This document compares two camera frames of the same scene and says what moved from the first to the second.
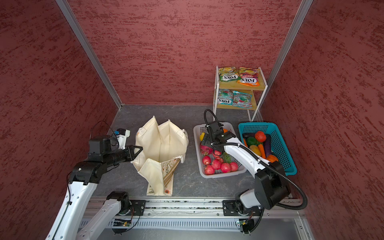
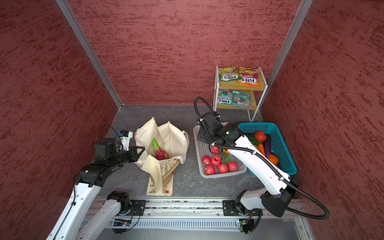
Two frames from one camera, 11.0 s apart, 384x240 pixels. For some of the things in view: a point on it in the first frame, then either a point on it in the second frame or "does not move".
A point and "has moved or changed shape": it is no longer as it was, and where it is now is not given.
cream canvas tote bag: (163, 146) does not move
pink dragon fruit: (205, 150) to (159, 153)
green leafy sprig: (227, 158) does not move
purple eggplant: (267, 145) does not move
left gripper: (131, 153) does not move
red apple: (217, 163) has moved or changed shape
